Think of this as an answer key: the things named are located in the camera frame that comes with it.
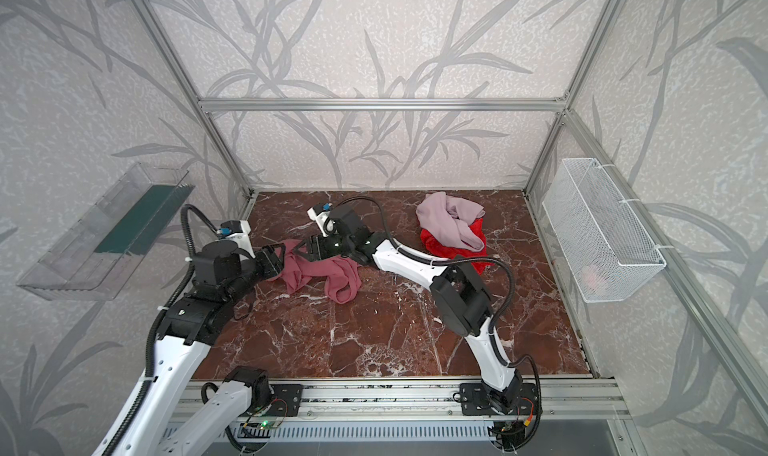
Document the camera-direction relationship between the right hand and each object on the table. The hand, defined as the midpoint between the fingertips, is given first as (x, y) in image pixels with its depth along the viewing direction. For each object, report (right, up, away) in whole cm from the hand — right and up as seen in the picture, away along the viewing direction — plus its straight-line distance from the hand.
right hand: (302, 239), depth 81 cm
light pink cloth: (+44, +5, +20) cm, 48 cm away
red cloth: (+39, -4, +17) cm, 43 cm away
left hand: (-1, +1, -10) cm, 10 cm away
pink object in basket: (+75, -9, -8) cm, 76 cm away
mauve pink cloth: (+8, -13, +12) cm, 20 cm away
